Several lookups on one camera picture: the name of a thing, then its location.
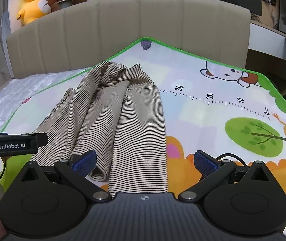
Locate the beige padded headboard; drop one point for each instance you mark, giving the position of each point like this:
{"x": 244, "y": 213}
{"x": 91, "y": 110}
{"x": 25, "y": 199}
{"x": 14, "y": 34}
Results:
{"x": 132, "y": 22}

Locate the white desk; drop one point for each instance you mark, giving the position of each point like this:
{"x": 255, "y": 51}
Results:
{"x": 265, "y": 37}

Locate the beige striped shirt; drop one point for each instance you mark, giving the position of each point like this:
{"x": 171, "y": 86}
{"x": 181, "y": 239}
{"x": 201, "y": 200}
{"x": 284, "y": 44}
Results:
{"x": 122, "y": 120}

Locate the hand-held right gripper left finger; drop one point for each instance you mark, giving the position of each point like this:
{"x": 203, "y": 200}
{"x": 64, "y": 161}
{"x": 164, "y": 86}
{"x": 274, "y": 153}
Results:
{"x": 85, "y": 162}

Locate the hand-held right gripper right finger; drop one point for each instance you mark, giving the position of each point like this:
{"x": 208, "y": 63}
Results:
{"x": 204, "y": 164}

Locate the white quilted mattress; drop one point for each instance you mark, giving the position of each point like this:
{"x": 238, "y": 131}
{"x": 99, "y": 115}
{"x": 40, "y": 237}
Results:
{"x": 20, "y": 90}

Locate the yellow plush duck toy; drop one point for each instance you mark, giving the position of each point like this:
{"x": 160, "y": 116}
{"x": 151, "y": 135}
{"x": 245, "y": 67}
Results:
{"x": 32, "y": 5}

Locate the cartoon printed play mat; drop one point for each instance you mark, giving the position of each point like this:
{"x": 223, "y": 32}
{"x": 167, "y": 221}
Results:
{"x": 208, "y": 120}

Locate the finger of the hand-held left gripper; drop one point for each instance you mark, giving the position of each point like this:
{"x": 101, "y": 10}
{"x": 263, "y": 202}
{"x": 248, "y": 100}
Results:
{"x": 42, "y": 139}

